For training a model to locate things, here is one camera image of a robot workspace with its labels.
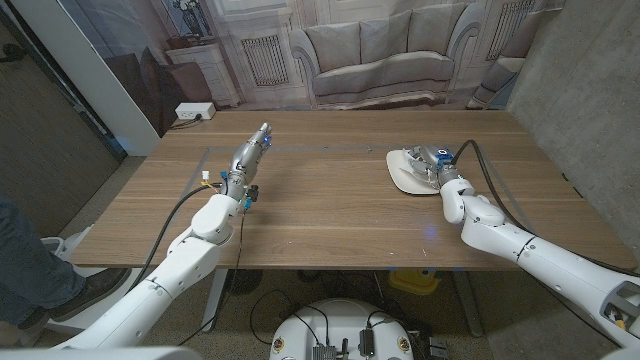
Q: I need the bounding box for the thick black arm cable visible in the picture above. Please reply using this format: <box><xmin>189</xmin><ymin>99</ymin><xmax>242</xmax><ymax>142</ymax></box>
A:
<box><xmin>130</xmin><ymin>183</ymin><xmax>224</xmax><ymax>291</ymax></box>
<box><xmin>449</xmin><ymin>139</ymin><xmax>640</xmax><ymax>276</ymax></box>

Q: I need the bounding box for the black round fan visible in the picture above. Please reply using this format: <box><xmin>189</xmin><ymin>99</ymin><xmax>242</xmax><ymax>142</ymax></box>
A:
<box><xmin>224</xmin><ymin>268</ymin><xmax>264</xmax><ymax>297</ymax></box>

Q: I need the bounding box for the white square paper plate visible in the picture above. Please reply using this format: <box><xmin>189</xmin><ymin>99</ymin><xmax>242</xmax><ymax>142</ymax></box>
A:
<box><xmin>385</xmin><ymin>148</ymin><xmax>444</xmax><ymax>196</ymax></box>

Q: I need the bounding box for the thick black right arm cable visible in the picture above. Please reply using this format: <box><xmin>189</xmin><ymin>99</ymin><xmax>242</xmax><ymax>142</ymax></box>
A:
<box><xmin>449</xmin><ymin>139</ymin><xmax>640</xmax><ymax>276</ymax></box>

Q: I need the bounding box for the printed living room backdrop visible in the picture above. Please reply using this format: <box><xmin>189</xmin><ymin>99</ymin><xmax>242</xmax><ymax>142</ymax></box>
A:
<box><xmin>57</xmin><ymin>0</ymin><xmax>566</xmax><ymax>139</ymax></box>

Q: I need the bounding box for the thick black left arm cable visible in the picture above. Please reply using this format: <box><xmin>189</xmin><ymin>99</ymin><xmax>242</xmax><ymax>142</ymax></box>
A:
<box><xmin>130</xmin><ymin>183</ymin><xmax>224</xmax><ymax>291</ymax></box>

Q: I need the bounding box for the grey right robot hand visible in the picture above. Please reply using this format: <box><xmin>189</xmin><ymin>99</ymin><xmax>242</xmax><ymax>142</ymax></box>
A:
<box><xmin>402</xmin><ymin>144</ymin><xmax>461</xmax><ymax>189</ymax></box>

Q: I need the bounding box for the black floor cable loop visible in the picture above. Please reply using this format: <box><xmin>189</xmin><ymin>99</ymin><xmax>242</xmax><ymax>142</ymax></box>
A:
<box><xmin>248</xmin><ymin>288</ymin><xmax>331</xmax><ymax>347</ymax></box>

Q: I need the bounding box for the dark brown shoe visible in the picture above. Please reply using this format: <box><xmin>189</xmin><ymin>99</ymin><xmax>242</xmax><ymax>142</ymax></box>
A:
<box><xmin>19</xmin><ymin>267</ymin><xmax>132</xmax><ymax>329</ymax></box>

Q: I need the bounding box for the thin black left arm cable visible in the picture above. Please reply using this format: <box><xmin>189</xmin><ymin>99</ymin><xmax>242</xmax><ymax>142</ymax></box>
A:
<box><xmin>179</xmin><ymin>209</ymin><xmax>247</xmax><ymax>346</ymax></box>

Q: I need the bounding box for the yellow object under table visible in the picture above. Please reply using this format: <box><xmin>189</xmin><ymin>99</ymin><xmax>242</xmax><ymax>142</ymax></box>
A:
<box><xmin>388</xmin><ymin>268</ymin><xmax>441</xmax><ymax>296</ymax></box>

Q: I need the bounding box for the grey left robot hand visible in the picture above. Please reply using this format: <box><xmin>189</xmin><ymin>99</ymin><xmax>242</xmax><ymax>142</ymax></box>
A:
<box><xmin>222</xmin><ymin>121</ymin><xmax>274</xmax><ymax>204</ymax></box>

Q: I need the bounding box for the white table leg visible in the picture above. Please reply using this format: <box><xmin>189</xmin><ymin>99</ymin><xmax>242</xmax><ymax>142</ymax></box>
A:
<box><xmin>200</xmin><ymin>268</ymin><xmax>230</xmax><ymax>334</ymax></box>
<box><xmin>452</xmin><ymin>269</ymin><xmax>485</xmax><ymax>338</ymax></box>

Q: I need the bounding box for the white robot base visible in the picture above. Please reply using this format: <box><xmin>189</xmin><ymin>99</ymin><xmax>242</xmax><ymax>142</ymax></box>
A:
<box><xmin>269</xmin><ymin>298</ymin><xmax>415</xmax><ymax>360</ymax></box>

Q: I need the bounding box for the white plastic floor base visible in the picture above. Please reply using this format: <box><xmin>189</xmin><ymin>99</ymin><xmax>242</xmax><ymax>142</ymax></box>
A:
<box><xmin>38</xmin><ymin>224</ymin><xmax>106</xmax><ymax>279</ymax></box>

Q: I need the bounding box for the white robot chest shell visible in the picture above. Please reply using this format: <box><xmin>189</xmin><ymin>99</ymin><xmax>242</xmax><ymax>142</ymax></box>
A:
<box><xmin>0</xmin><ymin>346</ymin><xmax>201</xmax><ymax>360</ymax></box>

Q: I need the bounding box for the white power strip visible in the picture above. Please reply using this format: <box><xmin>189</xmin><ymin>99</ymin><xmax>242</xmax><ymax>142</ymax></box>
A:
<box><xmin>174</xmin><ymin>102</ymin><xmax>217</xmax><ymax>121</ymax></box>

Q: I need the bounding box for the person's leg in jeans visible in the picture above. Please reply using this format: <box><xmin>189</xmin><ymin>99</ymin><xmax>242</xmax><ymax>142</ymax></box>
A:
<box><xmin>0</xmin><ymin>194</ymin><xmax>86</xmax><ymax>326</ymax></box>

